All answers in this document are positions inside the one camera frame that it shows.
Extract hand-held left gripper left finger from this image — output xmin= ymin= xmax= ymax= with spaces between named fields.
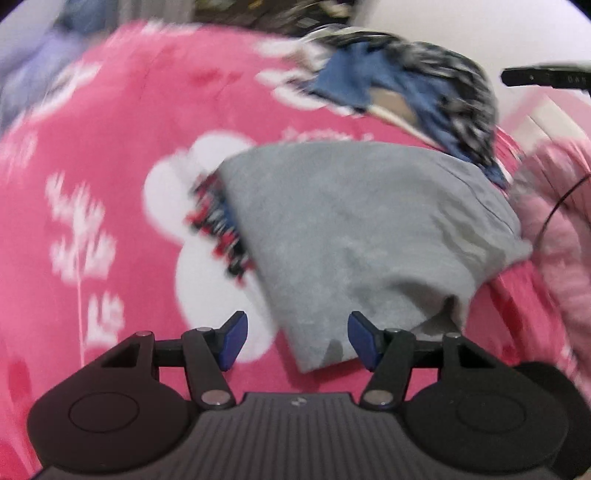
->
xmin=100 ymin=310 xmax=249 ymax=411

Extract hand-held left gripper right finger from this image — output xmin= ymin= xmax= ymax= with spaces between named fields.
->
xmin=346 ymin=310 xmax=491 ymax=411

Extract grey sweatshirt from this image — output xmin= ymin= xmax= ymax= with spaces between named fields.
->
xmin=217 ymin=141 xmax=534 ymax=374

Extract pink headboard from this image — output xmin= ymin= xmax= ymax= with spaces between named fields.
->
xmin=501 ymin=85 xmax=591 ymax=154

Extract dark plaid shirt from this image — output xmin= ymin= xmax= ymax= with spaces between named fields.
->
xmin=295 ymin=28 xmax=502 ymax=171

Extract blue jeans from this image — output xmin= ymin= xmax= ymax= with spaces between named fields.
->
xmin=307 ymin=44 xmax=509 ymax=186

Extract pink floral blanket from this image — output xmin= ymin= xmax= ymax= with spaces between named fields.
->
xmin=0 ymin=21 xmax=578 ymax=472

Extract lavender puffer jacket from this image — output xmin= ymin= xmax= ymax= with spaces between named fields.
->
xmin=0 ymin=28 xmax=88 ymax=126

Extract black cable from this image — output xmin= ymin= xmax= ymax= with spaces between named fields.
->
xmin=534 ymin=174 xmax=591 ymax=246

